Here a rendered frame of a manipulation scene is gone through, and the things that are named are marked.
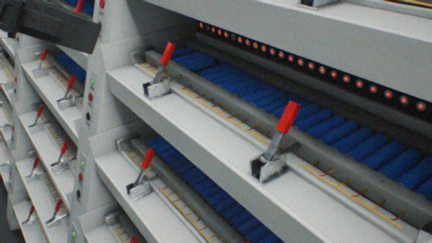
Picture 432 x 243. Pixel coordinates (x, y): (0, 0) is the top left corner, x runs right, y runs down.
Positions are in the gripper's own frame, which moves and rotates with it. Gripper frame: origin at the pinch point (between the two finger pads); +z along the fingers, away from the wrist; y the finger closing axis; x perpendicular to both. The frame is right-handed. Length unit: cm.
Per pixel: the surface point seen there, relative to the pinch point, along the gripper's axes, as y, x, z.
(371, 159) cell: 19.7, -0.9, 28.9
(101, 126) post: -30.1, -19.8, 23.7
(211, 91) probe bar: -5.3, -2.6, 25.8
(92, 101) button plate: -34.0, -16.2, 22.0
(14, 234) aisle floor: -97, -94, 40
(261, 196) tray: 14.4, -9.0, 20.8
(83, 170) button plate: -34, -32, 25
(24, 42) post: -100, -20, 24
